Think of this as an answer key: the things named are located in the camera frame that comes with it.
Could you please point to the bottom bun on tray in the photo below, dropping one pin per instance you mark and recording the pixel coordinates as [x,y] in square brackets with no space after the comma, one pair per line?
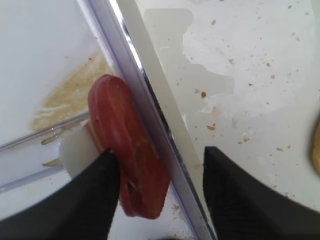
[315,148]

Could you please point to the white tomato holder block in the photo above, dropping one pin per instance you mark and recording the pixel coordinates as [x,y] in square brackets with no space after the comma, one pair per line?
[79,149]

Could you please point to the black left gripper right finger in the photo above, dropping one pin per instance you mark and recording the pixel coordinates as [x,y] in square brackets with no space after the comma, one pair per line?
[243,208]

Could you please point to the upper left acrylic rail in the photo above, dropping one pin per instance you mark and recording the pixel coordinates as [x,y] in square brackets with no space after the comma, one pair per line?
[36,155]

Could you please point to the white metal tray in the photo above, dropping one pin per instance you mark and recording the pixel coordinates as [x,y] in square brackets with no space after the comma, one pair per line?
[245,75]

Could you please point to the remaining tomato slices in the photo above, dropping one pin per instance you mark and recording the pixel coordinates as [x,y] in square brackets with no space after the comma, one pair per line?
[115,125]

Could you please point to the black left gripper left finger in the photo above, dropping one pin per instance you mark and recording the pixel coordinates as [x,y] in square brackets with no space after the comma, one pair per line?
[81,210]

